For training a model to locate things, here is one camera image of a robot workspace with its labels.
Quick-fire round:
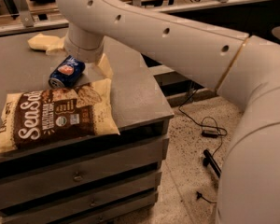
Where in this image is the yellow sponge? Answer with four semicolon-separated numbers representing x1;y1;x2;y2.
28;34;61;51

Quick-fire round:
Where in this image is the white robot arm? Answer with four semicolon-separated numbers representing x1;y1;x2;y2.
56;0;280;224

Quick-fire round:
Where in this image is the grey drawer cabinet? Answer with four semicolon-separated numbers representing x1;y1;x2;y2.
0;38;173;224

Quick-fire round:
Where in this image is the black cable on floor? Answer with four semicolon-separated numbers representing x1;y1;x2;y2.
177;89;228;204

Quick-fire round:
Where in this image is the black metal stand leg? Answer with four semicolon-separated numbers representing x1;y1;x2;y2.
203;149;221;177

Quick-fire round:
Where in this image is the brown sea salt chip bag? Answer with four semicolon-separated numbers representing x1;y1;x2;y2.
0;78;119;153

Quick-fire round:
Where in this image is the blue pepsi can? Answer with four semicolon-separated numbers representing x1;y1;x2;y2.
49;55;85;88

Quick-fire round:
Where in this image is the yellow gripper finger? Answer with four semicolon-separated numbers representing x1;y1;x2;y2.
46;37;65;55
95;54;113;79

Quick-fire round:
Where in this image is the metal rail frame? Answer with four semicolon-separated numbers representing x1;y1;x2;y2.
0;0;280;108

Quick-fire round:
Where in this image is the black power adapter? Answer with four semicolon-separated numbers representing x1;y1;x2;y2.
202;130;219;138

